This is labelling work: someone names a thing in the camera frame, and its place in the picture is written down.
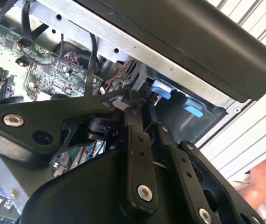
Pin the hard disk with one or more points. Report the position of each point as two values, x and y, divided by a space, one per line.
162 89

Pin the person's bare hand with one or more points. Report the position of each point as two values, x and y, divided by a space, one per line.
261 177

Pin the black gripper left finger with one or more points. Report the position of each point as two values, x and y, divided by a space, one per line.
142 177

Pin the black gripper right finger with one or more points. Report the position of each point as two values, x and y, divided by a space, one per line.
179 163

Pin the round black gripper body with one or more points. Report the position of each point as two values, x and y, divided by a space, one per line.
81 193

